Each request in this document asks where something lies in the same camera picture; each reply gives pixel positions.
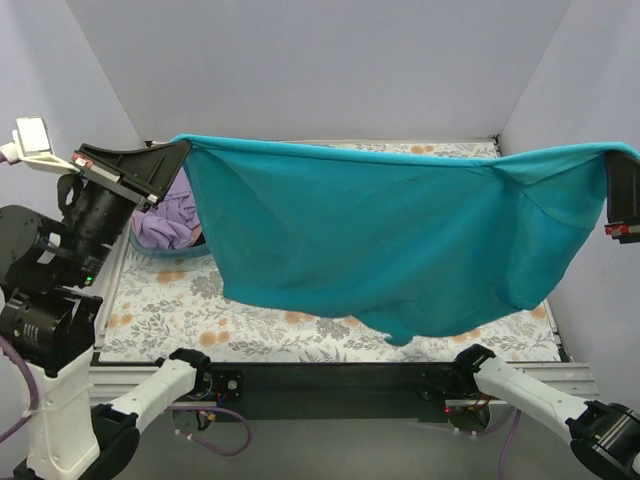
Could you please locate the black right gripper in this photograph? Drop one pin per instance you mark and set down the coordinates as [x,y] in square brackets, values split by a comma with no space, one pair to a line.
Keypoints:
[625,226]

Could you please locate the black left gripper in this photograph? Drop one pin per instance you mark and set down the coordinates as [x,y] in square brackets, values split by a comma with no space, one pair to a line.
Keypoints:
[116,180]

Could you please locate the teal t-shirt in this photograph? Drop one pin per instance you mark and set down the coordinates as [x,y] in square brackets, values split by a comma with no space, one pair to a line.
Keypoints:
[410,245]

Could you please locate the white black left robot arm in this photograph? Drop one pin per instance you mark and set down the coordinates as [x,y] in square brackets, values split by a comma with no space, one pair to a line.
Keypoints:
[48,321]

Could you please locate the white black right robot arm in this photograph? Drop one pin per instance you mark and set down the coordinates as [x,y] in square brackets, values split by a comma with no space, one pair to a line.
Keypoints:
[603,437]

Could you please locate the lavender t-shirt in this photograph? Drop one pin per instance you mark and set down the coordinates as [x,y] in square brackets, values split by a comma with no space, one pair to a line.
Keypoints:
[172,224]

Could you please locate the clear teal plastic basket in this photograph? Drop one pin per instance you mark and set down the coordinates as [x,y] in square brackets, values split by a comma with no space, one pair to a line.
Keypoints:
[179,254]

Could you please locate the floral patterned table mat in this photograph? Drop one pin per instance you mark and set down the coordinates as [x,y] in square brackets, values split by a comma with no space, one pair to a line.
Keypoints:
[250,320]

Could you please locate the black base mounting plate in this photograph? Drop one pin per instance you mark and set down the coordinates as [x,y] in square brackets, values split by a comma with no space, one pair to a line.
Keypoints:
[332,391]

